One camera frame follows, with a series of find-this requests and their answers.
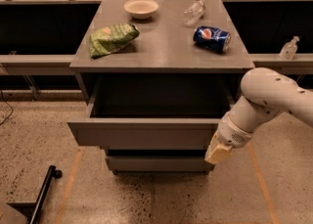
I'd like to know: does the green chip bag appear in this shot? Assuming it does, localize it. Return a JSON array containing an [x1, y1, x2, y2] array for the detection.
[[88, 23, 140, 59]]

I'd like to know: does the black cart leg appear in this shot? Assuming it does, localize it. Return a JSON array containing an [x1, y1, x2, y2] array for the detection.
[[6, 165, 63, 224]]

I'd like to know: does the grey drawer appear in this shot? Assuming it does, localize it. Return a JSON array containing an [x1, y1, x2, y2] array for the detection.
[[67, 79, 219, 150], [106, 150, 214, 173]]

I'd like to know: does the grey top drawer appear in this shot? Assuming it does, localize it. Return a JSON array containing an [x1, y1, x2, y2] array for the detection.
[[67, 79, 219, 150]]

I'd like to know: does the grey drawer cabinet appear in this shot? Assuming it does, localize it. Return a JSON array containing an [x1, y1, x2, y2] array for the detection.
[[69, 0, 256, 177]]

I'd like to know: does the black floor cable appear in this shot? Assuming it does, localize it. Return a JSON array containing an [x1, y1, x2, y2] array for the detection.
[[0, 90, 14, 126]]

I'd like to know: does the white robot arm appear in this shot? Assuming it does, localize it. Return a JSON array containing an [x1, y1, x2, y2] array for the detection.
[[204, 67, 313, 164]]

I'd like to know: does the white bowl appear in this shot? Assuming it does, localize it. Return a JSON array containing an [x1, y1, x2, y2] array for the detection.
[[124, 0, 158, 20]]

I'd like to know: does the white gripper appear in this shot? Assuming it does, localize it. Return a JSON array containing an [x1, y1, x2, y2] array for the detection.
[[204, 113, 252, 164]]

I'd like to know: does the clear sanitizer pump bottle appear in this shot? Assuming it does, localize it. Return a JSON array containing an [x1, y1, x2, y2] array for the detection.
[[279, 36, 299, 61]]

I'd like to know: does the blue pepsi can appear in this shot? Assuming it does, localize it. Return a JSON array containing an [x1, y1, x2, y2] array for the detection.
[[193, 25, 231, 53]]

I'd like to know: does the grey lower drawer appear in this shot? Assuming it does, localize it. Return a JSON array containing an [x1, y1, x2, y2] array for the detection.
[[106, 150, 214, 173]]

